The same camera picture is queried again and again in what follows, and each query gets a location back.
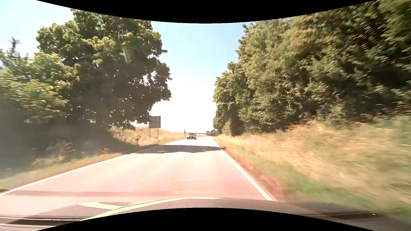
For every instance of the dark car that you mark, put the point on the dark car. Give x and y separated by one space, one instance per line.
191 136

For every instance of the large road sign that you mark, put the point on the large road sign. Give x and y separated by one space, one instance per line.
154 122

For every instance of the grey asphalt road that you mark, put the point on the grey asphalt road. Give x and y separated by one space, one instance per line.
179 170

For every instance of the road markings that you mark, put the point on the road markings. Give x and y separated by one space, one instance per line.
249 179

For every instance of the car's own bonnet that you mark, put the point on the car's own bonnet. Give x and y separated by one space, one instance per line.
199 203

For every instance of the large green tree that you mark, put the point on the large green tree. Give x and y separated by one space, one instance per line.
102 73

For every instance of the row of trees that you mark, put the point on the row of trees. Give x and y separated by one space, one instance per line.
308 70

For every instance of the dry grass verge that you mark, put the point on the dry grass verge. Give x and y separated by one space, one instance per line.
96 153

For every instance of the dry grass bank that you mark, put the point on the dry grass bank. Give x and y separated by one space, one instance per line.
321 154

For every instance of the green bushes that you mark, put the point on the green bushes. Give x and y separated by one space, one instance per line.
29 96

